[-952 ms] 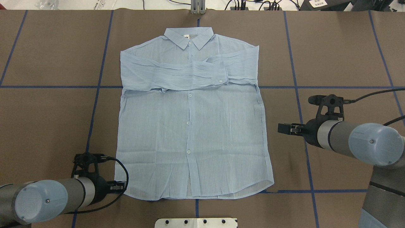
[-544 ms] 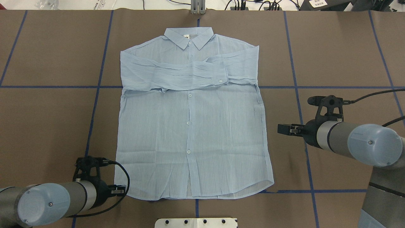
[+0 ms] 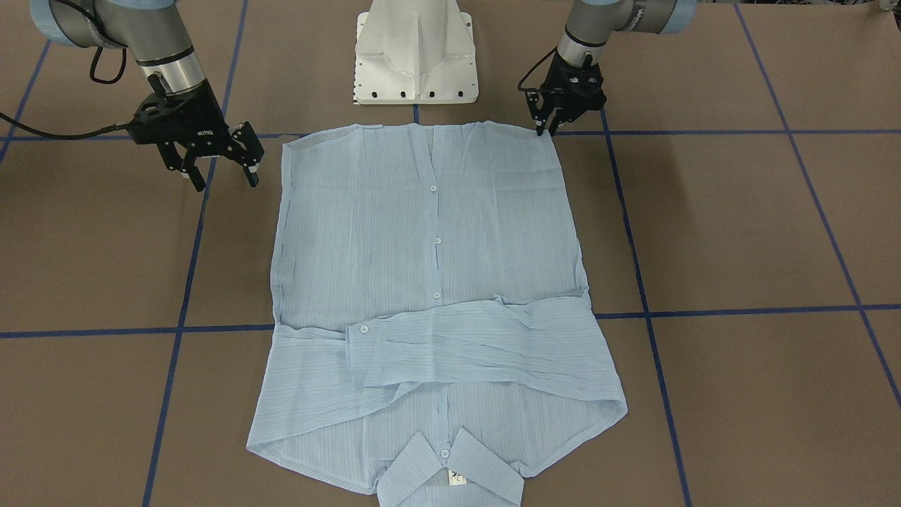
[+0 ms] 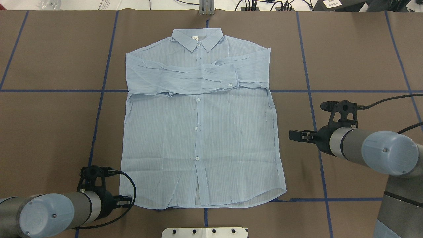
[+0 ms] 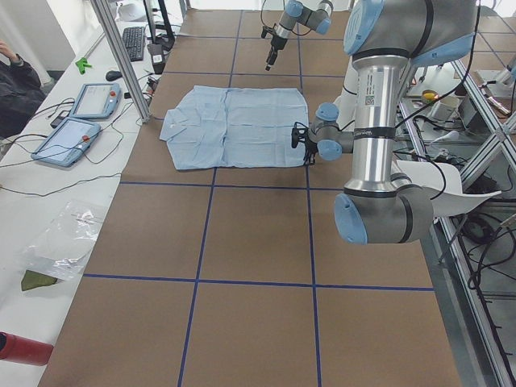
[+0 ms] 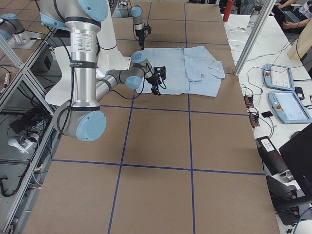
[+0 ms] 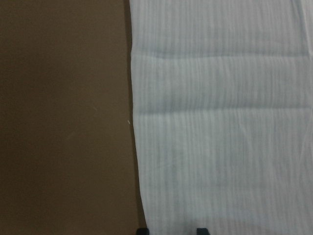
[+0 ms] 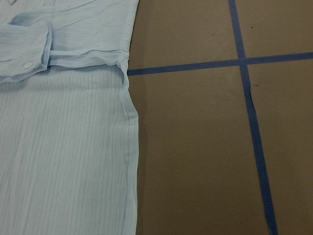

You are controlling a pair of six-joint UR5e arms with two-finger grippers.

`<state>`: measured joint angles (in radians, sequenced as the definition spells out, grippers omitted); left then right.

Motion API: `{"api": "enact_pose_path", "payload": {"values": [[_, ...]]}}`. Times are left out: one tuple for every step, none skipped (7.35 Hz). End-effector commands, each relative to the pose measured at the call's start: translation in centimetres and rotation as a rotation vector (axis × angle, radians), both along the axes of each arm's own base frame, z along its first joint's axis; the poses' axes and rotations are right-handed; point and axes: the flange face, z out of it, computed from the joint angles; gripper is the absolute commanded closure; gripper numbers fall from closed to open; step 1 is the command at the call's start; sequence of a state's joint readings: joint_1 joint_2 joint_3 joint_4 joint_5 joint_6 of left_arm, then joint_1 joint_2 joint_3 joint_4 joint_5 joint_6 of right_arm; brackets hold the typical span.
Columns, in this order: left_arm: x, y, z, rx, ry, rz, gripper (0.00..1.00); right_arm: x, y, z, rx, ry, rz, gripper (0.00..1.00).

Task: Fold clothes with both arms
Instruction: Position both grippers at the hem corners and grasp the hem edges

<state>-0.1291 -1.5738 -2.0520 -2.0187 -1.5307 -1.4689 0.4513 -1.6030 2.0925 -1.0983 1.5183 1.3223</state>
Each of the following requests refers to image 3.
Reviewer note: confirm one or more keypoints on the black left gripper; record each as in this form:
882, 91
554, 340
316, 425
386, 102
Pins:
556, 101

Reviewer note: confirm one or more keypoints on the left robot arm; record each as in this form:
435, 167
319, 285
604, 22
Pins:
590, 25

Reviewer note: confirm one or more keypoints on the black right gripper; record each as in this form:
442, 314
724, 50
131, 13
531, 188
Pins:
199, 122

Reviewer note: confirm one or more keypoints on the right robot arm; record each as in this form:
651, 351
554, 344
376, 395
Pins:
151, 32

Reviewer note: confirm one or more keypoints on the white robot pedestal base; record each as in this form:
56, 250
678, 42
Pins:
415, 53

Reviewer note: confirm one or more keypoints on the light blue button shirt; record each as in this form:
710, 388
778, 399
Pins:
434, 340

